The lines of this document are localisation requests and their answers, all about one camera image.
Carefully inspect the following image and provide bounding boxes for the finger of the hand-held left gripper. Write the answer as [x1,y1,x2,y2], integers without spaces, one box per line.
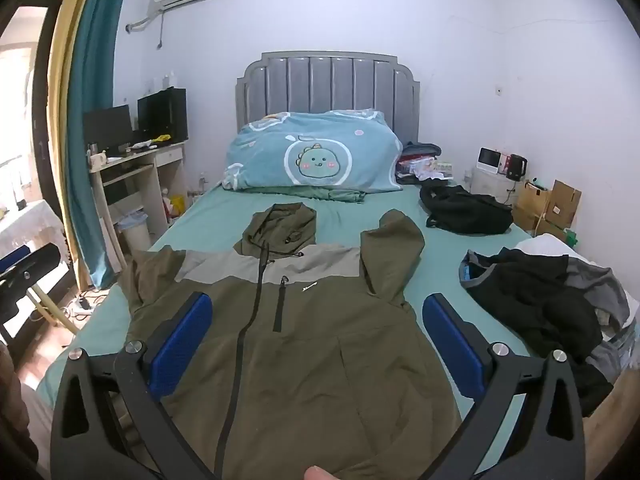
[0,242,62,311]

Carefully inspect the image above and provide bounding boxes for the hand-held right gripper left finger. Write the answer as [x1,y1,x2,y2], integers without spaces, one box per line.
[50,291,221,480]

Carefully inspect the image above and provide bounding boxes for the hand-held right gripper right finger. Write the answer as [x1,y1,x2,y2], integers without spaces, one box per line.
[420,293,586,480]

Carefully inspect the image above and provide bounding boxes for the olive green hooded jacket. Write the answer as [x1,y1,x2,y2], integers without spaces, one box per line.
[120,202,463,480]

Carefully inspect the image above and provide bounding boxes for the person's left forearm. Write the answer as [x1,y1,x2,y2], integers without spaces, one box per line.
[0,342,40,468]

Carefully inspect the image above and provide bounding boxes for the pile of mixed clothes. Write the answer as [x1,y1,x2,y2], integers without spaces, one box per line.
[395,141,457,185]

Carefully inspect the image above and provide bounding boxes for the bed with green sheet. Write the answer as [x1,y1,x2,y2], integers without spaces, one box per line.
[37,182,536,480]

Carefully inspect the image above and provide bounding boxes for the black and grey jacket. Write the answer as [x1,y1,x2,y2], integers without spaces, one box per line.
[459,247,632,418]

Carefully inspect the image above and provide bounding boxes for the white trash bin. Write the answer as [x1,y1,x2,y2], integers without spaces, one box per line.
[117,211,151,257]

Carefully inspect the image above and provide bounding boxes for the white pillow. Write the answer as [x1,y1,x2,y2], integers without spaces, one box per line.
[515,236,573,262]

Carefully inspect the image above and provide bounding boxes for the black backpack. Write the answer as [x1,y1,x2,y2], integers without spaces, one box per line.
[419,180,515,235]

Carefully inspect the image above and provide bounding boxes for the beige computer desk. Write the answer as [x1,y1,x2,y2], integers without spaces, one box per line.
[89,140,189,272]

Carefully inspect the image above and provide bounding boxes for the black computer monitor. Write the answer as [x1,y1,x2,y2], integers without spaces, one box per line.
[82,105,135,155]
[137,87,189,143]

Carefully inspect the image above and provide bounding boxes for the white nightstand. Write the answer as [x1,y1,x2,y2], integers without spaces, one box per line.
[470,167,522,207]

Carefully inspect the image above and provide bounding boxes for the teal curtain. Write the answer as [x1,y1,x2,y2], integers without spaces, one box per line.
[66,0,134,291]

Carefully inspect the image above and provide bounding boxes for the cardboard box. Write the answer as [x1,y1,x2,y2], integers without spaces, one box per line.
[514,179,583,243]

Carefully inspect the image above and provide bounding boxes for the yellow curtain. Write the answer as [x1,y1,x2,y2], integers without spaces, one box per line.
[46,0,105,266]

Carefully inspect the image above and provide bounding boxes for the small white appliance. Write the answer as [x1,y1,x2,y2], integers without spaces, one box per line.
[477,147,507,176]

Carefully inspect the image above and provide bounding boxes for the black electric kettle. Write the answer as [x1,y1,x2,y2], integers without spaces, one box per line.
[506,154,529,182]

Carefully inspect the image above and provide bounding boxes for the green folded cloth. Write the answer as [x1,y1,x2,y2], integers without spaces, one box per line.
[262,185,367,205]

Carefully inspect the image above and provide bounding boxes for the light blue cartoon pillow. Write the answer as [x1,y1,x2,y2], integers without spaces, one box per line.
[222,108,404,193]

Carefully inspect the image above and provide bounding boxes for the grey air conditioner pipe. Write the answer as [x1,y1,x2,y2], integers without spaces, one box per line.
[125,0,166,35]

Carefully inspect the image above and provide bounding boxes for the grey padded headboard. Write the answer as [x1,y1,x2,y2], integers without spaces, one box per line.
[235,51,422,161]

